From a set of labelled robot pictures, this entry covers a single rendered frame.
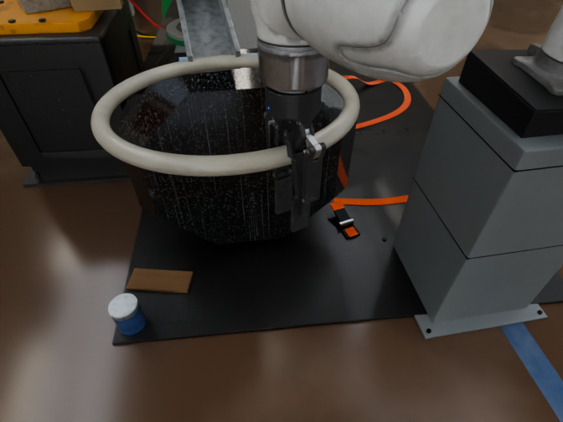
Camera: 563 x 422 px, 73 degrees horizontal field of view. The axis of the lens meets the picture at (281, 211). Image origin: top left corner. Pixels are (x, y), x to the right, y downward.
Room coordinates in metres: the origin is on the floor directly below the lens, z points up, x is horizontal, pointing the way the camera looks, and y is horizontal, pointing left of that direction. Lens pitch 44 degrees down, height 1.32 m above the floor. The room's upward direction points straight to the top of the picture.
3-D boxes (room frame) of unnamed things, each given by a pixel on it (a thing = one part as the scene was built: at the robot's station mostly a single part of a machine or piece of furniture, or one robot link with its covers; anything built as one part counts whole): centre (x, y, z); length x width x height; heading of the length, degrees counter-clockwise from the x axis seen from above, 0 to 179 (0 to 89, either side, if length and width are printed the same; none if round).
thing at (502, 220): (0.96, -0.73, 0.40); 0.50 x 0.50 x 0.80; 10
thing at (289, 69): (0.48, -0.02, 1.12); 0.09 x 0.09 x 0.06
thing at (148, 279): (0.92, 0.50, 0.02); 0.25 x 0.10 x 0.01; 86
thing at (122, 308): (0.73, 0.56, 0.08); 0.10 x 0.10 x 0.13
